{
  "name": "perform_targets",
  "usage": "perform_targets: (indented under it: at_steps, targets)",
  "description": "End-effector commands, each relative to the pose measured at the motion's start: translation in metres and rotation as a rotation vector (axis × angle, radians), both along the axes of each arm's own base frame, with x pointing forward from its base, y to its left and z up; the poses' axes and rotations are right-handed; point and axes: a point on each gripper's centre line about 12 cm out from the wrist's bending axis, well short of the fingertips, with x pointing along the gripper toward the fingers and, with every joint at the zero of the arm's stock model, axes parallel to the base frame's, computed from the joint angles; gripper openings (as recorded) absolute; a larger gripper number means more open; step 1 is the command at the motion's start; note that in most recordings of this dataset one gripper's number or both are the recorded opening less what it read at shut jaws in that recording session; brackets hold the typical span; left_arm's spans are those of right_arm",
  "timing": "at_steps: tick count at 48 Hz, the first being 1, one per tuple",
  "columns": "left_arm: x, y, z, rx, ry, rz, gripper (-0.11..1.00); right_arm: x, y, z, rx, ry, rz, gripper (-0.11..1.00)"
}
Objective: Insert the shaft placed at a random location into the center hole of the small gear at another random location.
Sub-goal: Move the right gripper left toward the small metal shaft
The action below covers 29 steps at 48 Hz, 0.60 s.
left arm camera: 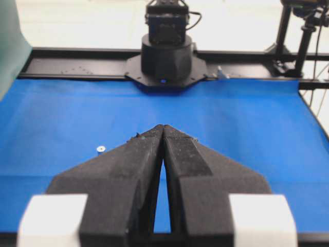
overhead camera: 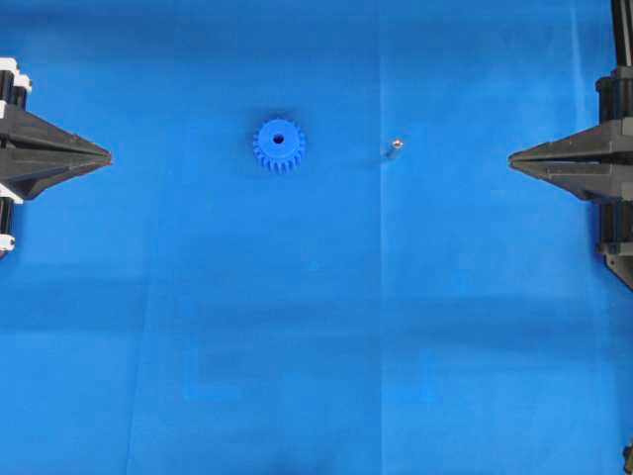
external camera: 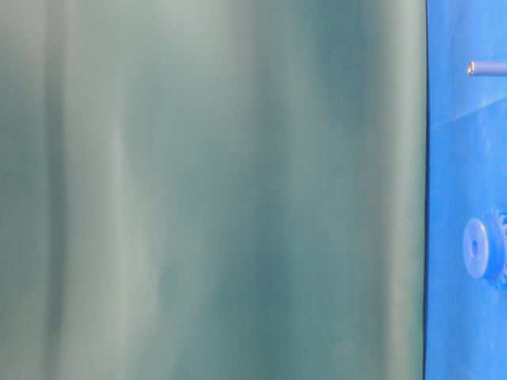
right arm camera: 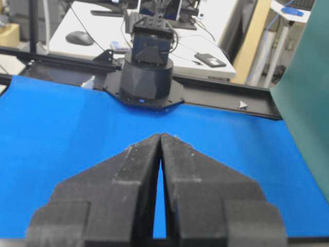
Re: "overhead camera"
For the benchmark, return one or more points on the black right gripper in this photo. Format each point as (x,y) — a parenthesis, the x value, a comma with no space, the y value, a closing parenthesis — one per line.
(609,182)

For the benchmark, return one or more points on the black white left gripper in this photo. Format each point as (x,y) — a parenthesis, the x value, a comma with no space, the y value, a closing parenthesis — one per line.
(26,173)

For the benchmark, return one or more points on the blue shaft with metal tip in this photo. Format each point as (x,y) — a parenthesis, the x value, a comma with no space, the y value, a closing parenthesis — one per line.
(393,149)

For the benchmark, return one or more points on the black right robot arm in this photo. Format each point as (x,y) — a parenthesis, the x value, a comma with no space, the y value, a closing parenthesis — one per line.
(621,14)

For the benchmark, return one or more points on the small blue plastic gear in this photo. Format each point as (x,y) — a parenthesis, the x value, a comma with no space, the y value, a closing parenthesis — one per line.
(279,145)

